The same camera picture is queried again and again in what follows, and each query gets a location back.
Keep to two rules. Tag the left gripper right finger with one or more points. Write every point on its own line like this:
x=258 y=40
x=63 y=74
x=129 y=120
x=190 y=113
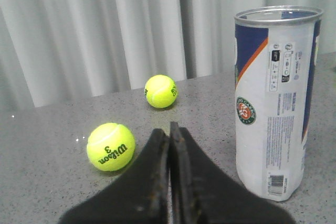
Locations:
x=203 y=193

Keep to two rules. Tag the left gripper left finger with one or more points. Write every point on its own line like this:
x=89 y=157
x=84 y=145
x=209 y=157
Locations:
x=139 y=195

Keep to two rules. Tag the white Wilson tennis ball can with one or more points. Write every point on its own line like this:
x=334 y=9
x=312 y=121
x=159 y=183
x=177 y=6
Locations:
x=275 y=59

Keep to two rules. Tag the far-left tennis ball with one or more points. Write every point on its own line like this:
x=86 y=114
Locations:
x=110 y=147

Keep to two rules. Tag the Roland Garros tennis ball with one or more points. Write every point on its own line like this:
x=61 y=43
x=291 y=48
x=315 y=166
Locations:
x=160 y=91

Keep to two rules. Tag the grey pleated curtain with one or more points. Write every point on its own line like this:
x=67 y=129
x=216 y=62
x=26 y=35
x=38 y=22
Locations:
x=59 y=50

